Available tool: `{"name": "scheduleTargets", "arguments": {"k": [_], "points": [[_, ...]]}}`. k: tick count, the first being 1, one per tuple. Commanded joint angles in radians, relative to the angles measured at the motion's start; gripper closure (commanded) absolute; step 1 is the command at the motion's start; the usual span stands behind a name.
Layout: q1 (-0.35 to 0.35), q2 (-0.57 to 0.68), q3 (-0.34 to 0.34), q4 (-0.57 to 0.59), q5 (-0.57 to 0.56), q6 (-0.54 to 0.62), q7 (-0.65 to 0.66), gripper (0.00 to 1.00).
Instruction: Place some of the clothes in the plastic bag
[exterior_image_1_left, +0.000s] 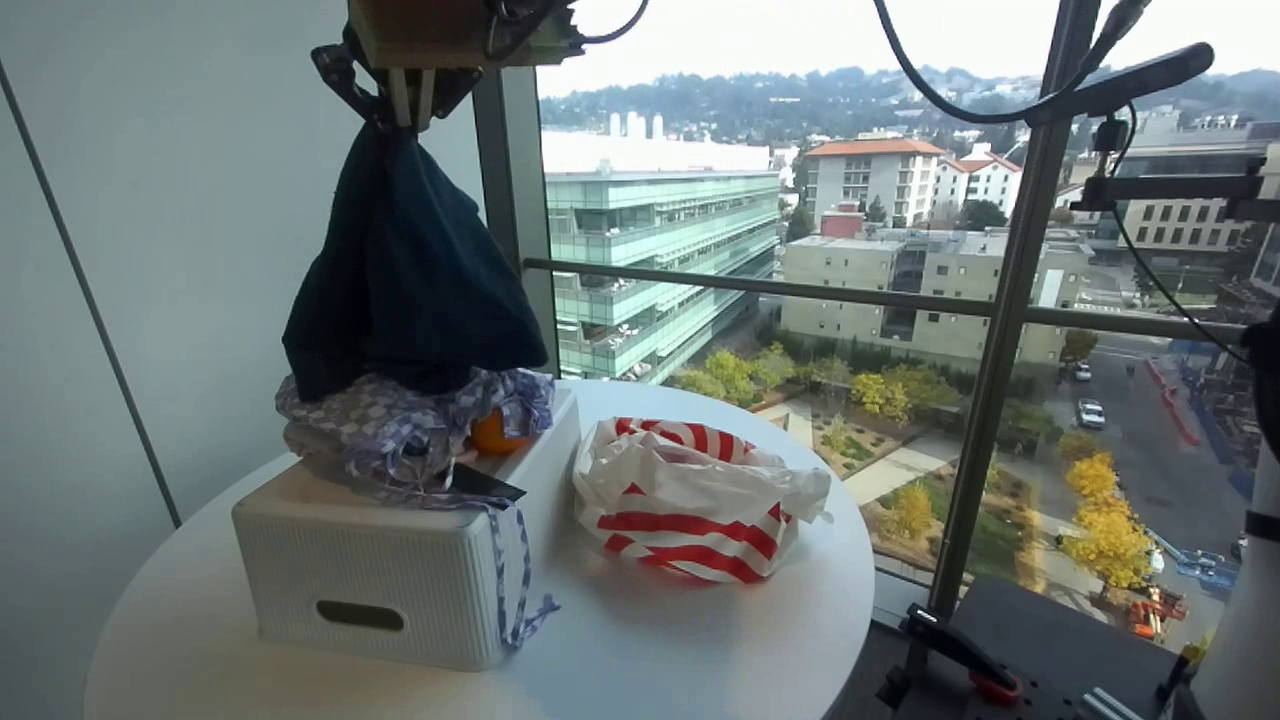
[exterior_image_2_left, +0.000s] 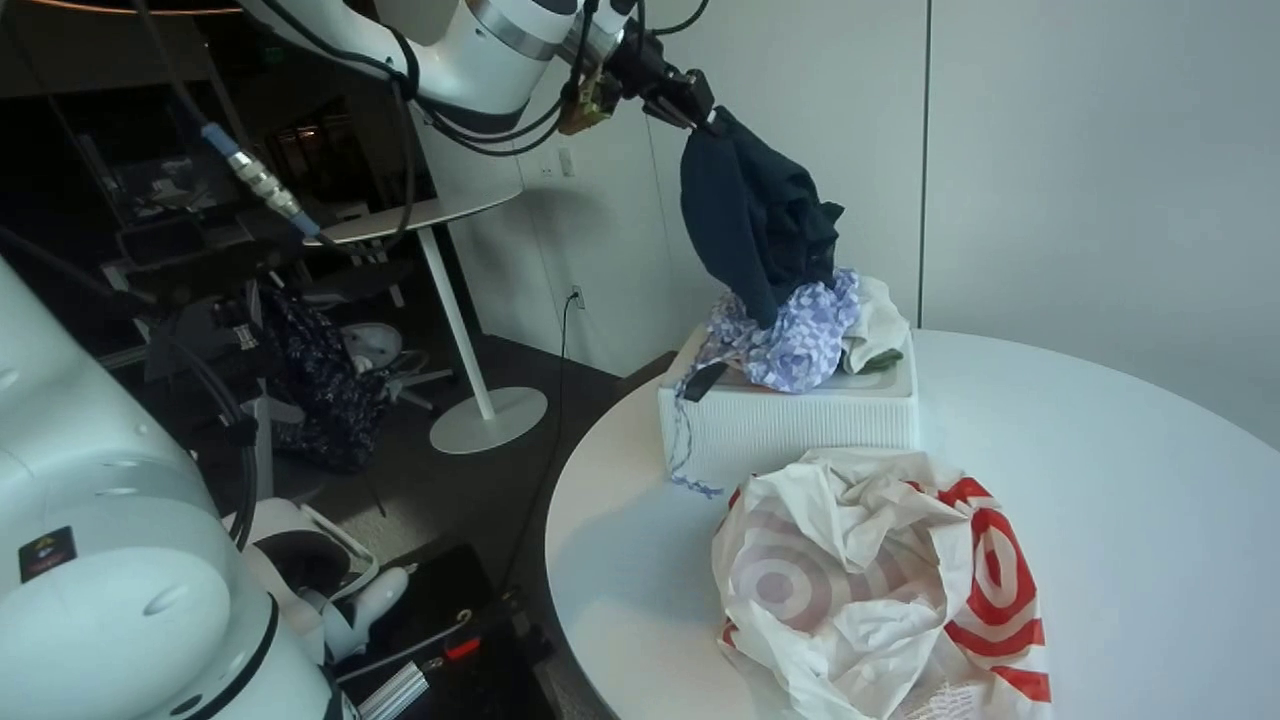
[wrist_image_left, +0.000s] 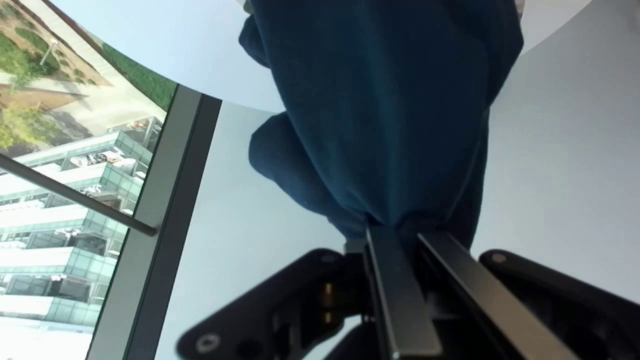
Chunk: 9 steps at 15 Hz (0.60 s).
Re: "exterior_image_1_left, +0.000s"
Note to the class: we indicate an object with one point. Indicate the purple white checkered cloth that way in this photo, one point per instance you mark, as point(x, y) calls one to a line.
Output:
point(366, 432)

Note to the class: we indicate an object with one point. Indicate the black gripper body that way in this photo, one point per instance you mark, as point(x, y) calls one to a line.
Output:
point(343, 69)

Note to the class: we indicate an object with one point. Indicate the white plastic storage box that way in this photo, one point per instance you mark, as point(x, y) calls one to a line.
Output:
point(387, 574)

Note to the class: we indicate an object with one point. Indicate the dark navy garment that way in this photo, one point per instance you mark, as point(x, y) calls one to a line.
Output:
point(407, 282)

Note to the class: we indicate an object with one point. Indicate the black camera boom bar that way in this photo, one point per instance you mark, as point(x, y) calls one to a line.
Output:
point(1135, 78)

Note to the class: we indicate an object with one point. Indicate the grey metal stand pole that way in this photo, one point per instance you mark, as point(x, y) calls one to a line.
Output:
point(1013, 304)

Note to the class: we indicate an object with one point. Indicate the orange fruit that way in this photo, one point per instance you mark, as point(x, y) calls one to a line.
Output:
point(498, 438)

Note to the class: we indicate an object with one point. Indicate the window guard rail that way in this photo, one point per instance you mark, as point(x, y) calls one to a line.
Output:
point(827, 298)

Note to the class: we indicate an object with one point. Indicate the black yellow tool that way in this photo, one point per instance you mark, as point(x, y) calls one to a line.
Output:
point(1177, 681)

